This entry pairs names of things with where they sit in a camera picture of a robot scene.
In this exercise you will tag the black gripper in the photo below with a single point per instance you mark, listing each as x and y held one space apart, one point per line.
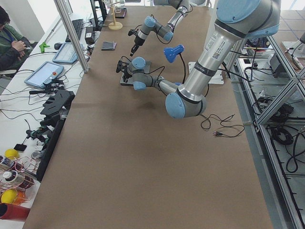
137 42
127 74

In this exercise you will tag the grey laptop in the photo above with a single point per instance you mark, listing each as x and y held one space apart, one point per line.
139 69

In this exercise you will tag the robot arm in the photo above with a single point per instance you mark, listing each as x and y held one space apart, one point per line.
235 20
165 32

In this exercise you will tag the folded grey cloth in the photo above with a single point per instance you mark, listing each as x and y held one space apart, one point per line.
108 46

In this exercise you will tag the wooden mug tree stand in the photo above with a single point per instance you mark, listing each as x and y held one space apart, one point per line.
114 25

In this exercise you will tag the blue desk lamp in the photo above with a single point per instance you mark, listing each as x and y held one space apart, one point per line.
171 53

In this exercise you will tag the black keyboard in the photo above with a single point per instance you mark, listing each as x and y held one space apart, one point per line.
77 25

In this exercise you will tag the upper blue teach pendant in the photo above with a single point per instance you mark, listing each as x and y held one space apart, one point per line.
44 74

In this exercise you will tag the seated person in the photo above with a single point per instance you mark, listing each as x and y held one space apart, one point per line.
14 47

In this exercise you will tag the yellow ball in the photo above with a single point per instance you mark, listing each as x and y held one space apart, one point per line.
11 154

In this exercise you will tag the red cylinder can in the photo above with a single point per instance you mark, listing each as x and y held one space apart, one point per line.
13 212

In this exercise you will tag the aluminium frame post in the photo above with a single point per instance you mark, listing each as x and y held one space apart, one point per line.
63 12

